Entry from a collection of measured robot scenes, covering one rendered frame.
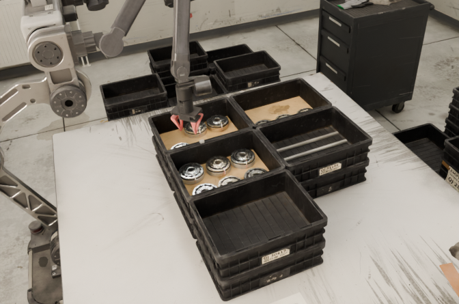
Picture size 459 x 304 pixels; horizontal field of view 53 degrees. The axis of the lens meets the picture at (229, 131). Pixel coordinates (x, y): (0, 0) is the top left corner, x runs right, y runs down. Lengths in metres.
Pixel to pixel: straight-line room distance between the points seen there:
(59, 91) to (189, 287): 0.90
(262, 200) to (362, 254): 0.41
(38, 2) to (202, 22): 3.41
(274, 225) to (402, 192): 0.64
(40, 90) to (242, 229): 1.00
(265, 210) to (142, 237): 0.50
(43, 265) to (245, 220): 1.23
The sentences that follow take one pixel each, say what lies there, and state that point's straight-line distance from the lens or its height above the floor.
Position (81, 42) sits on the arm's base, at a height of 1.47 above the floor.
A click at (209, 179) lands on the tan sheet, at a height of 0.83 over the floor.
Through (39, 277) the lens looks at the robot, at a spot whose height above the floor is 0.24.
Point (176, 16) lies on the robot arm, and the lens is 1.65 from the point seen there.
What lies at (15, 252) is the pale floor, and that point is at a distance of 3.07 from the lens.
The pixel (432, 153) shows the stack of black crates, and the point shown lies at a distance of 3.07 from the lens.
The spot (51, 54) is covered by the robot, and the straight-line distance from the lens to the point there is 1.61.
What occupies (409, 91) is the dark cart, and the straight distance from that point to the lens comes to 3.79.
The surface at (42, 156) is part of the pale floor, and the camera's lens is 3.75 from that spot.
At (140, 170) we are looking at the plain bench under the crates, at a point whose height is 0.70.
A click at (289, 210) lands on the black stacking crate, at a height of 0.83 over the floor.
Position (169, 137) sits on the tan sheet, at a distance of 2.16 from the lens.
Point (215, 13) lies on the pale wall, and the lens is 5.10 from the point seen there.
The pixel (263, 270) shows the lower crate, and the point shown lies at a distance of 1.60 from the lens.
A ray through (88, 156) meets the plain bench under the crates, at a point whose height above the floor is 0.70.
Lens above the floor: 2.07
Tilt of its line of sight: 35 degrees down
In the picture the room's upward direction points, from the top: 4 degrees counter-clockwise
